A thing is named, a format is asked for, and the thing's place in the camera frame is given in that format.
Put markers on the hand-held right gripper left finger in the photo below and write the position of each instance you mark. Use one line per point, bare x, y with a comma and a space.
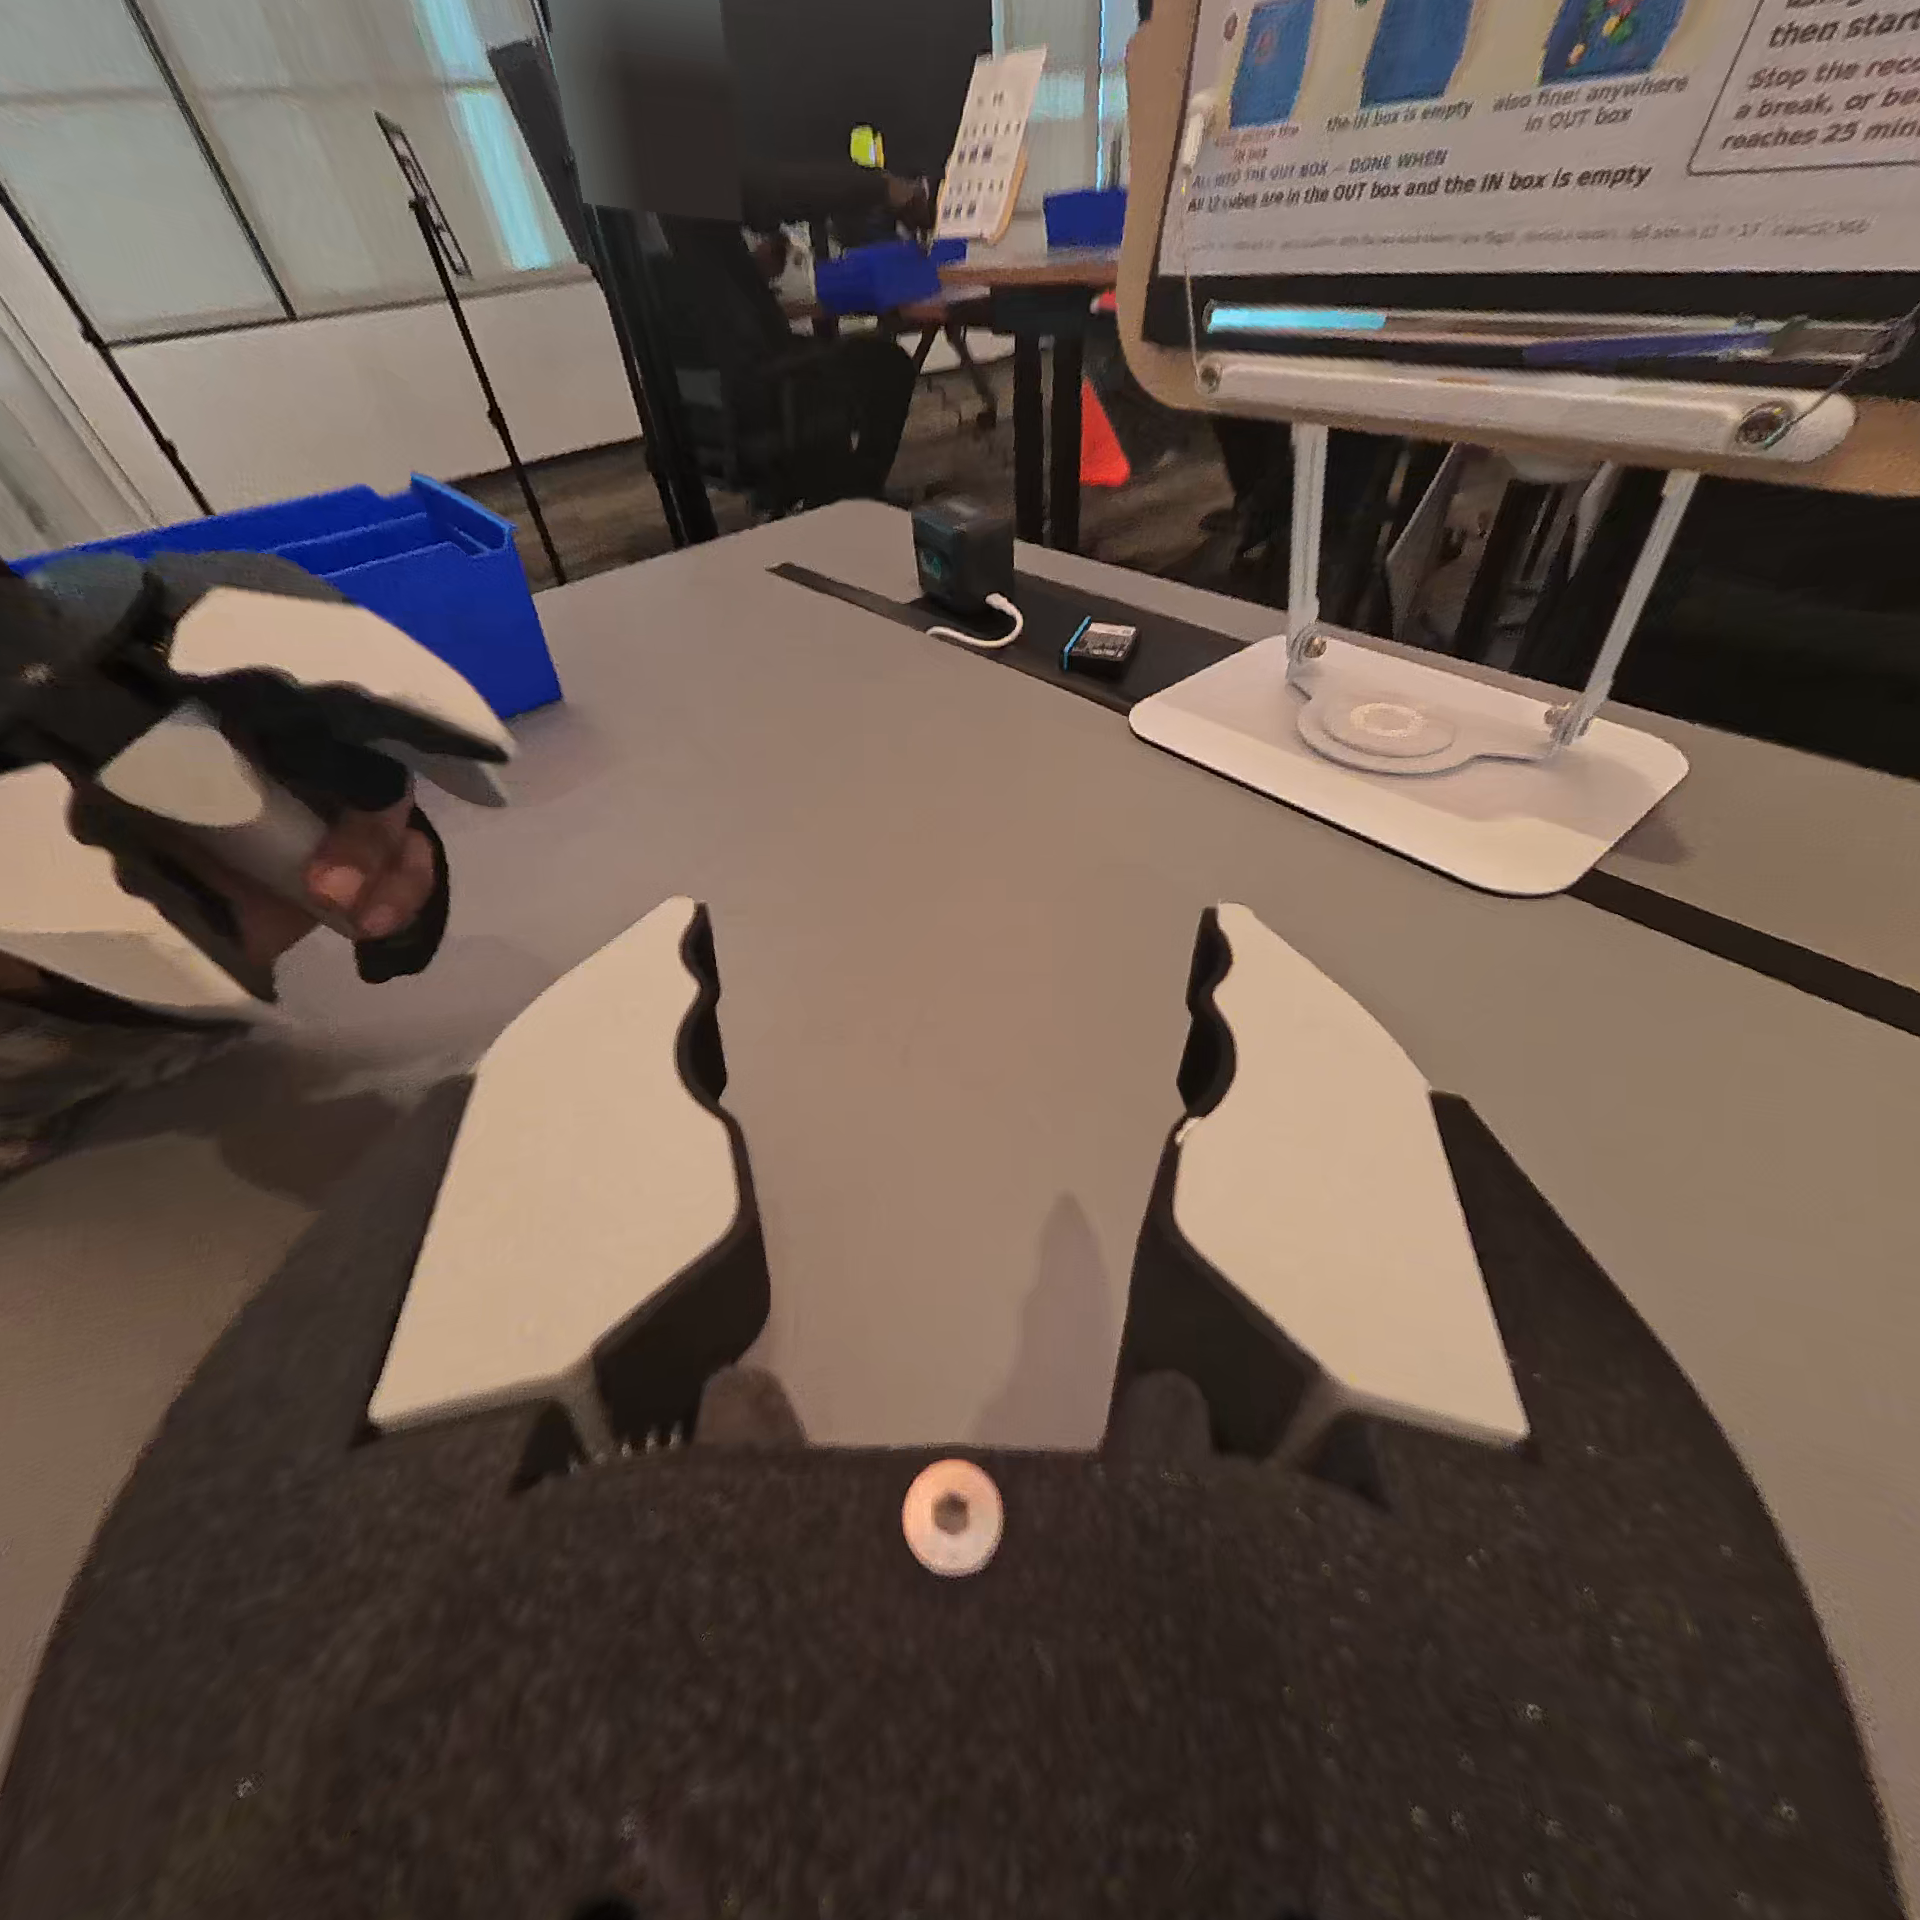
570, 1201

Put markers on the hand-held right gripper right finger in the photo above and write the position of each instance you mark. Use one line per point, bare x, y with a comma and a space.
1336, 1217

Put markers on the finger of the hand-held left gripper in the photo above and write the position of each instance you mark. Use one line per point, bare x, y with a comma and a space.
471, 778
313, 639

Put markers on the blue plastic bin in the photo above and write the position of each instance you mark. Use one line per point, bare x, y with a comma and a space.
887, 279
494, 632
1080, 218

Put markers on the person's left hand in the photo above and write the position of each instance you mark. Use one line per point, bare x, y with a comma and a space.
359, 887

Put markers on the white tablet stand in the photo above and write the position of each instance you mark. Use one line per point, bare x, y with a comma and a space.
1423, 810

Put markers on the black charging box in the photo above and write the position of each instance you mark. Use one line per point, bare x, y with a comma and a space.
962, 556

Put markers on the small black battery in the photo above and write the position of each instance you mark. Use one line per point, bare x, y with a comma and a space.
1100, 645

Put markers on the wooden table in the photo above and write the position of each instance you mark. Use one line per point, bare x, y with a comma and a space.
900, 307
1037, 270

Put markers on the orange traffic cone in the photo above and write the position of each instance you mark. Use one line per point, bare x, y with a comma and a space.
1100, 441

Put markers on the printed sign card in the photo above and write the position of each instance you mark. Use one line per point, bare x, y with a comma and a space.
990, 142

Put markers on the black tablet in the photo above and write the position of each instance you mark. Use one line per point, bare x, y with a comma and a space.
1171, 307

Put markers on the white stand with instruction board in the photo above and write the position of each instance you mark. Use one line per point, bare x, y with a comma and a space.
1141, 182

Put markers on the silver light bar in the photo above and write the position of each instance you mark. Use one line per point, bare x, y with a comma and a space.
1292, 321

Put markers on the white instruction sheet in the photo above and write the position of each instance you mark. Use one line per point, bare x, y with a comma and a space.
1501, 209

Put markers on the black metal post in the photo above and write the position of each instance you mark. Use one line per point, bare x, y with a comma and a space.
645, 376

